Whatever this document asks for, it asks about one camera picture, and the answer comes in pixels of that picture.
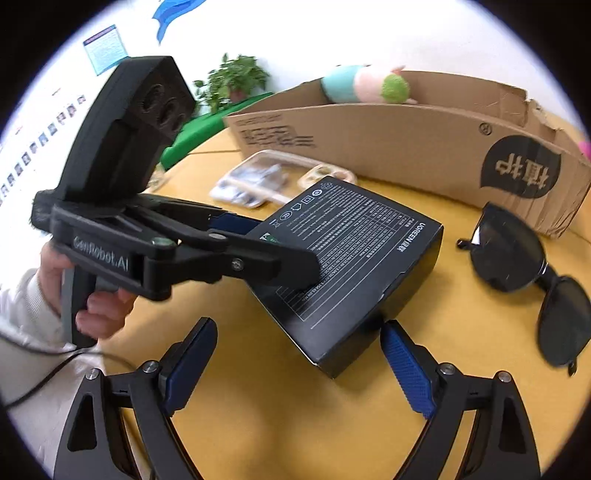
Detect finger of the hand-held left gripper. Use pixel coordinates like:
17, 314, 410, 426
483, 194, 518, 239
144, 228, 322, 302
139, 193, 262, 241

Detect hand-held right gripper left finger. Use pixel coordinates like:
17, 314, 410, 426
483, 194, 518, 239
53, 317, 219, 480

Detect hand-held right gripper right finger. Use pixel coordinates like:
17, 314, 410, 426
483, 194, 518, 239
379, 320, 542, 480

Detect white folding phone stand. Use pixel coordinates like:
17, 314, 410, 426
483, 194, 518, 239
210, 164, 291, 209

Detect black printed product box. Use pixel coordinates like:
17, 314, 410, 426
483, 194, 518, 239
242, 175, 445, 380

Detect cream phone case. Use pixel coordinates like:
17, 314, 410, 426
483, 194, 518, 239
238, 149, 357, 204

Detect black sunglasses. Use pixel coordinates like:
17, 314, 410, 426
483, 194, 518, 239
456, 202, 591, 377

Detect large cardboard box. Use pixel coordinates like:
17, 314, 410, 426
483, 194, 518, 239
223, 70, 591, 238

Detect yellow wooden desktop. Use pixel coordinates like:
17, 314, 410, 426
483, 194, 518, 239
99, 127, 591, 480

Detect person's left hand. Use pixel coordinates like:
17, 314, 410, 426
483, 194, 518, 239
39, 240, 139, 341

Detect green table cloth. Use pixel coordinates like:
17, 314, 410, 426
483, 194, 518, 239
159, 92, 275, 169

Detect large potted green plant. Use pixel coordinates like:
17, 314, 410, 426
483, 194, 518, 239
194, 53, 271, 114

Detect teal pink green plush toy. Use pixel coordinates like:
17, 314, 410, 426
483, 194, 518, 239
320, 65, 419, 104

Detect row of small wall photos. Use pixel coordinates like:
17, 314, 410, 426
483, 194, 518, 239
0, 95, 88, 206

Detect blue framed wall poster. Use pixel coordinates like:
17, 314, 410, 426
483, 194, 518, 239
83, 24, 131, 77

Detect blue wall banner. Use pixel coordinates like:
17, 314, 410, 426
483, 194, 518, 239
152, 0, 208, 44

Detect black cable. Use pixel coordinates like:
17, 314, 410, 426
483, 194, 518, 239
0, 330, 139, 409

